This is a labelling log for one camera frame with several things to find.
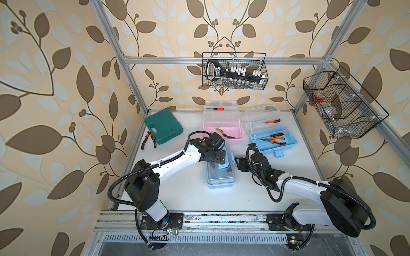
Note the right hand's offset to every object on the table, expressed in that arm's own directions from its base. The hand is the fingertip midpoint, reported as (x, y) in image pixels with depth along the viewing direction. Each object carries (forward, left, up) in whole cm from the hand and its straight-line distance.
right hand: (239, 158), depth 88 cm
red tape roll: (+19, -41, +26) cm, 53 cm away
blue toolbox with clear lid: (-9, +11, 0) cm, 15 cm away
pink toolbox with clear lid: (+38, +7, -5) cm, 38 cm away
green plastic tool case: (+29, +48, -4) cm, 56 cm away
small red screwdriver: (+35, +11, +6) cm, 37 cm away
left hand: (-1, +13, +5) cm, 14 cm away
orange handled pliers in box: (+16, -25, -5) cm, 30 cm away
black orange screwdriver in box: (+18, -27, -3) cm, 33 cm away
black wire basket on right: (+10, -49, +26) cm, 56 cm away
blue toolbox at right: (+12, -18, -7) cm, 23 cm away
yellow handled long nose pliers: (+22, +6, -6) cm, 24 cm away
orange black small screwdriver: (+25, -26, +2) cm, 36 cm away
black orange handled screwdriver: (-8, +7, +3) cm, 11 cm away
